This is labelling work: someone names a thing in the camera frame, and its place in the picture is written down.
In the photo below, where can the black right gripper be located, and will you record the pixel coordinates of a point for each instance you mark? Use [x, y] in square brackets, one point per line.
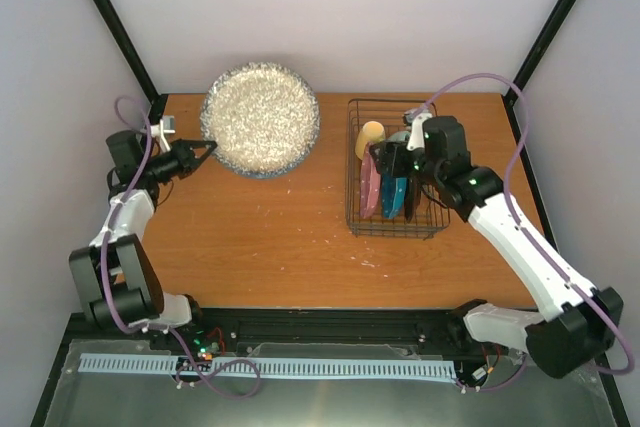
[395, 149]

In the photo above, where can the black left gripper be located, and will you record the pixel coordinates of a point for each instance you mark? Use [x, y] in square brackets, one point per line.
[184, 155]

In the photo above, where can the teal blue plate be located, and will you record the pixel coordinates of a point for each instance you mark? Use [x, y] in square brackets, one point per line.
[393, 191]

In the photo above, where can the mint green ceramic bowl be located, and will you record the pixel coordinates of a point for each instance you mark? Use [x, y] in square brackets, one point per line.
[402, 136]

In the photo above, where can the pink polka dot plate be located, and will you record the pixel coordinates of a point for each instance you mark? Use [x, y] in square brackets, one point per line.
[370, 181]

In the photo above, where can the black rimmed cream plate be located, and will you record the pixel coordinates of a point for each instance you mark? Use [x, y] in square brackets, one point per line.
[412, 199]

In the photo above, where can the yellow ceramic mug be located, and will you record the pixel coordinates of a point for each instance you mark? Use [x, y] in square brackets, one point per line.
[371, 132]

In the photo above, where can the speckled large stoneware plate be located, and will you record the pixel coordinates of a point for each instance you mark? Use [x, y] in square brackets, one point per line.
[264, 117]

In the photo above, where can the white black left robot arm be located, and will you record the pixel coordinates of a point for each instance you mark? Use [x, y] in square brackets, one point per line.
[115, 281]

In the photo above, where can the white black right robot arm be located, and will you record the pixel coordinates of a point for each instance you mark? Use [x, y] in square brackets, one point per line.
[482, 199]

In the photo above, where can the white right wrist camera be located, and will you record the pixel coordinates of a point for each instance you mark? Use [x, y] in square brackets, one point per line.
[414, 119]

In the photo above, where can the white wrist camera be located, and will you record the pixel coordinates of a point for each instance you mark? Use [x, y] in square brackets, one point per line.
[414, 119]
[161, 132]

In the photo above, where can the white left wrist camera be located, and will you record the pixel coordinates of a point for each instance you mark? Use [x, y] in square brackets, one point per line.
[161, 132]

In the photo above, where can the dark wire dish rack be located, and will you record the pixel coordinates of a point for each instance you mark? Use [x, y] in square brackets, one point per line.
[431, 217]

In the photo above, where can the black frame post right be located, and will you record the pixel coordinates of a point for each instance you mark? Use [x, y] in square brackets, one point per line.
[544, 39]

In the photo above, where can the black frame post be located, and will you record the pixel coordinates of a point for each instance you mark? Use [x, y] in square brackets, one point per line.
[544, 39]
[126, 46]

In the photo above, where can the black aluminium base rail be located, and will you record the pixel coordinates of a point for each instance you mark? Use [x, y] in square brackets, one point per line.
[320, 327]

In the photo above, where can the left electronics board with wires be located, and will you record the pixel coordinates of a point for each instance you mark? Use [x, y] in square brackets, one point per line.
[212, 344]

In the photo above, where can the black frame post left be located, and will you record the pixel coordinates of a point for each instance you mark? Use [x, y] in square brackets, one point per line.
[126, 46]

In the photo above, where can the right connector with wires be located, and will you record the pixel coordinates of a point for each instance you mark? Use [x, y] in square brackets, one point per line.
[491, 353]

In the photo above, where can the light blue slotted cable duct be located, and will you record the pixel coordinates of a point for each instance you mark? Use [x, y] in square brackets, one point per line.
[273, 368]

